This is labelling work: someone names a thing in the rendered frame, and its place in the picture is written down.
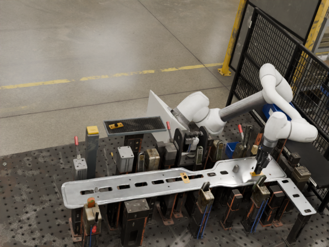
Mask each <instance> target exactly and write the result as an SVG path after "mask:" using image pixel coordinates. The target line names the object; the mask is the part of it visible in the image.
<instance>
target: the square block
mask: <svg viewBox="0 0 329 247"><path fill-rule="evenodd" d="M310 175H311V173H310V172H309V171H308V170H307V168H306V167H305V166H301V167H295V168H294V170H293V172H292V175H291V178H290V179H291V180H292V181H293V182H294V184H295V185H296V186H297V188H298V189H299V190H300V191H301V192H302V190H303V188H304V186H305V184H306V182H307V181H308V180H309V178H310ZM293 197H294V198H296V197H299V195H298V194H296V195H293ZM293 208H294V205H293V204H292V202H291V201H289V203H288V205H287V207H286V209H285V211H284V213H283V214H288V213H292V212H293V211H292V210H293Z"/></svg>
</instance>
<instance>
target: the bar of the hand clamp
mask: <svg viewBox="0 0 329 247"><path fill-rule="evenodd" d="M253 131H254V129H253V126H252V125H246V128H245V133H244V137H243V142H242V145H243V150H244V146H245V144H246V146H247V147H246V148H245V149H246V150H247V149H248V145H249V141H250V137H251V132H253Z"/></svg>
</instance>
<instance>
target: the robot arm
mask: <svg viewBox="0 0 329 247"><path fill-rule="evenodd" d="M259 79H260V82H261V84H262V86H263V90H262V91H259V92H257V93H255V94H253V95H251V96H249V97H247V98H244V99H242V100H240V101H238V102H236V103H234V104H231V105H229V106H227V107H225V108H223V109H219V108H215V109H209V108H208V105H209V99H208V98H207V97H206V96H205V95H204V94H203V93H202V92H195V93H193V94H191V95H189V96H188V97H186V98H185V99H184V100H183V101H182V102H181V103H180V104H179V105H178V106H177V107H176V108H175V109H171V108H170V107H168V108H167V109H168V110H169V111H170V112H171V113H172V115H173V116H174V117H175V118H176V120H177V121H178V122H179V123H180V124H181V125H182V126H183V127H185V128H186V129H188V131H189V130H190V129H189V127H188V124H189V123H190V122H191V121H193V122H195V123H196V125H197V126H198V127H199V128H200V126H205V127H206V129H207V130H208V132H209V133H210V134H211V135H212V136H218V135H219V134H220V133H221V132H222V131H223V129H224V126H225V125H226V122H227V121H229V120H231V119H233V118H235V117H238V116H240V115H242V114H245V113H247V112H249V111H251V110H254V109H256V108H258V107H260V106H263V105H265V104H267V103H268V104H275V105H276V106H277V107H279V108H280V109H281V110H282V111H283V112H285V113H286V114H287V115H288V116H289V117H290V118H291V119H292V121H288V120H287V117H286V115H285V114H284V113H282V112H274V113H272V114H271V116H270V117H269V119H268V121H267V123H266V125H265V129H264V134H263V137H262V140H261V142H262V143H261V146H258V150H257V155H256V161H257V163H256V167H255V169H254V172H255V171H257V172H256V175H257V174H260V173H261V171H262V169H264V168H266V167H267V165H268V164H269V162H270V161H271V160H272V158H270V154H271V152H272V151H273V149H274V147H275V146H276V145H277V142H278V140H279V139H289V140H292V141H296V142H303V143H308V142H312V141H314V140H315V139H316V137H317V134H318V130H317V128H316V127H314V126H313V125H310V124H309V123H308V122H307V121H306V120H305V119H303V118H302V117H301V115H300V114H299V113H298V112H297V111H296V110H295V109H294V108H293V107H292V106H291V105H290V104H289V103H290V102H291V101H292V99H293V94H292V89H291V87H290V86H289V84H288V83H287V81H286V80H285V79H284V78H283V77H282V75H281V74H280V73H279V72H278V71H277V70H276V69H275V67H274V66H273V65H272V64H270V63H267V64H264V65H263V66H262V67H261V69H260V71H259Z"/></svg>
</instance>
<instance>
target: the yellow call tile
mask: <svg viewBox="0 0 329 247"><path fill-rule="evenodd" d="M87 131H88V134H97V133H99V132H98V129H97V126H88V127H87Z"/></svg>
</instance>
